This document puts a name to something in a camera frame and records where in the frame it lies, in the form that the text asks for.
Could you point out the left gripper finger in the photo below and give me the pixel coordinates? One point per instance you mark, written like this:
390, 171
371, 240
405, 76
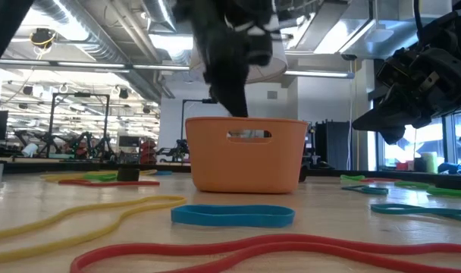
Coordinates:
232, 98

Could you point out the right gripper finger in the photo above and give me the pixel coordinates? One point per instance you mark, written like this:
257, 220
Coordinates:
393, 113
392, 135

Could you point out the green rubber band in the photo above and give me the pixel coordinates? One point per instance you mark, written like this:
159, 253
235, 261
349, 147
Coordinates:
101, 177
416, 185
352, 177
450, 192

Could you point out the teal rubber band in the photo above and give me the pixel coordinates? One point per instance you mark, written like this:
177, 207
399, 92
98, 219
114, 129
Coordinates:
374, 208
378, 191

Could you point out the wide blue rubber band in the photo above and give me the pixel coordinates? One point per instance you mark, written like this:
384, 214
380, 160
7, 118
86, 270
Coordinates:
230, 221

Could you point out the long yellow rubber band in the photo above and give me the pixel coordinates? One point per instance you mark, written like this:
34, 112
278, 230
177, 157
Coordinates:
26, 251

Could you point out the orange plastic bin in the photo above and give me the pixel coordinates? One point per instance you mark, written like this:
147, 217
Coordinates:
245, 167

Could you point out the long red rubber band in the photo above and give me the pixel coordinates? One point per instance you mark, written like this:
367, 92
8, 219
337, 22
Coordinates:
139, 250

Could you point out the red box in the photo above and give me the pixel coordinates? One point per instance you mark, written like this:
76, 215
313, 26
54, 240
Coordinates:
403, 166

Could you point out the green roll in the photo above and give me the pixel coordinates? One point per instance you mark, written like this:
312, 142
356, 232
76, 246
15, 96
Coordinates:
429, 163

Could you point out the white shade table lamp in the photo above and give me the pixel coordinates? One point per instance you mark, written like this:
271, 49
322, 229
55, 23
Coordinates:
278, 64

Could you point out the black panel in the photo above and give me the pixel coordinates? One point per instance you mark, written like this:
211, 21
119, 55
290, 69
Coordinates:
334, 144

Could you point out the blue bag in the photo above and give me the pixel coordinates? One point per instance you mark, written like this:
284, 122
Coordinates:
452, 168

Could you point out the long ceiling light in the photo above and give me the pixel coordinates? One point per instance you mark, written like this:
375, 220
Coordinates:
321, 74

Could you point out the red stacked equipment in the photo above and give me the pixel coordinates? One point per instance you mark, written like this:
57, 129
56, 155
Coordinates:
148, 151

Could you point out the white roll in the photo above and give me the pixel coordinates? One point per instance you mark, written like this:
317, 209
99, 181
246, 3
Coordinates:
29, 150

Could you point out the black rig frame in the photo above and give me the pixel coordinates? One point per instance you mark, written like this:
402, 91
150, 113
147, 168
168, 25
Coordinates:
82, 95
206, 101

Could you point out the grey wall vent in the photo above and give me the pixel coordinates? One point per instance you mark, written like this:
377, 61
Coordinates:
272, 95

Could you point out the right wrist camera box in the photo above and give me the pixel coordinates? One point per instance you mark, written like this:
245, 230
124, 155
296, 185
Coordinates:
399, 70

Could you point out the dome security camera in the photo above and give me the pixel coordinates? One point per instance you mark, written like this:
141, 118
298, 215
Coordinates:
349, 57

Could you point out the black aluminium table frame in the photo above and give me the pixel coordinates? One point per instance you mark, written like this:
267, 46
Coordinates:
44, 167

